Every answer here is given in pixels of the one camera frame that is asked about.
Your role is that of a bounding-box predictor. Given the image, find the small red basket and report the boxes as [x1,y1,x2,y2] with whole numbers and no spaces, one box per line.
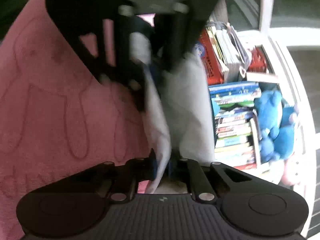
[247,47,268,73]

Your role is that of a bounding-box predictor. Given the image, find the row of tall picture books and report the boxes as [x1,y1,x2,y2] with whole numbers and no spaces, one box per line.
[208,81,262,172]

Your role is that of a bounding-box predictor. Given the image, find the tan hardcover book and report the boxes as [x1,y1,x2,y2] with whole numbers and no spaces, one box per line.
[245,71,280,83]

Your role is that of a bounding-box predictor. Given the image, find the pink bunny plush toy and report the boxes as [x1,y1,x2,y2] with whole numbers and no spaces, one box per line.
[279,155,307,187]

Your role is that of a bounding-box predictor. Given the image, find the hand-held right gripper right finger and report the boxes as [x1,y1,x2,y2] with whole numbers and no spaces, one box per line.
[171,158,253,202]

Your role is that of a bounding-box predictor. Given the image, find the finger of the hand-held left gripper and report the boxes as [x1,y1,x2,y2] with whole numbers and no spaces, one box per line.
[75,6,148,113]
[154,5,208,73]

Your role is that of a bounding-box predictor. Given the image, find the red plastic crate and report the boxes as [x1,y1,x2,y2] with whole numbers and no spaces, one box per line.
[195,27,225,86]

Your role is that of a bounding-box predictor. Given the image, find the large blue plush toy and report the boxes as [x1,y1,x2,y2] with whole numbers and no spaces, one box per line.
[254,89,284,130]

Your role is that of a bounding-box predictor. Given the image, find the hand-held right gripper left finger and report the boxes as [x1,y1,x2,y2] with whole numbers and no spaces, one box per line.
[62,158,157,202]

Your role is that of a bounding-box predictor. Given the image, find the stack of workbooks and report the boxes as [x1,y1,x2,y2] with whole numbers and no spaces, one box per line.
[206,21,252,83]

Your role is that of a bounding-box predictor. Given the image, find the small blue plush toy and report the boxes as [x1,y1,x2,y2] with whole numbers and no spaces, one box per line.
[259,127,282,163]

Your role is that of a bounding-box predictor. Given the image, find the navy white red jacket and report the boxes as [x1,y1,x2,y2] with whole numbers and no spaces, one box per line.
[129,15,216,194]

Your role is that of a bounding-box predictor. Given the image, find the white window frame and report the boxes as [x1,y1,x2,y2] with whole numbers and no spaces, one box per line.
[220,0,320,240]

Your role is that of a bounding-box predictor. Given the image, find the pink blanket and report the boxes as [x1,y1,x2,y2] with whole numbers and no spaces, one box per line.
[0,0,157,235]

